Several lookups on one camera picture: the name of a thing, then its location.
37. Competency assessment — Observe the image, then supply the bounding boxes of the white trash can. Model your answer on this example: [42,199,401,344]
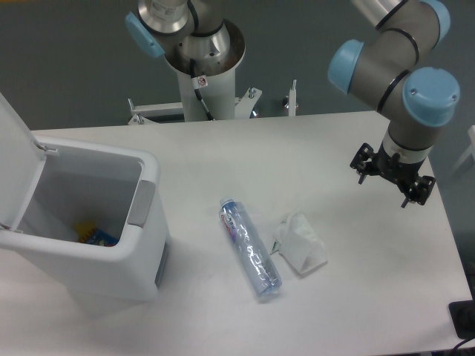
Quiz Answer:
[1,136,170,301]

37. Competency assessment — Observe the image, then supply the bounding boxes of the black device at edge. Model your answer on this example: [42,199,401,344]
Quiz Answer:
[448,300,474,339]

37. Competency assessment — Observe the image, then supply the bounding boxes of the white furniture at right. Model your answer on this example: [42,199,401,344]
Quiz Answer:
[451,125,475,177]

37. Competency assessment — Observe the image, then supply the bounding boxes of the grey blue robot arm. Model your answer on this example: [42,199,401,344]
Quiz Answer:
[125,1,460,205]

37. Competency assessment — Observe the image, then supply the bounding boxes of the white trash can lid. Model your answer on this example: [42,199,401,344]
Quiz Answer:
[1,96,46,230]

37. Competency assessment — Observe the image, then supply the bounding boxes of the clear plastic water bottle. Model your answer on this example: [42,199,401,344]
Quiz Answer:
[219,197,282,297]

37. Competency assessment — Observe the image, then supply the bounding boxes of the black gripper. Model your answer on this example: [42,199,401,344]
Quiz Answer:
[350,142,436,208]

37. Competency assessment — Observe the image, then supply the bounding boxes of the black cable on pedestal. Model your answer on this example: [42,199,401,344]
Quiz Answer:
[189,57,216,122]

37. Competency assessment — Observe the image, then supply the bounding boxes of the colourful trash in can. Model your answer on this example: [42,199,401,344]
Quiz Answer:
[74,221,119,247]

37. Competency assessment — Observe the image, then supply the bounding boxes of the white metal base frame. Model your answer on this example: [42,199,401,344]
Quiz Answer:
[128,79,298,125]

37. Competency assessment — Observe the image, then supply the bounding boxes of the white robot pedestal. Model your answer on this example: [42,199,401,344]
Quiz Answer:
[165,19,246,122]

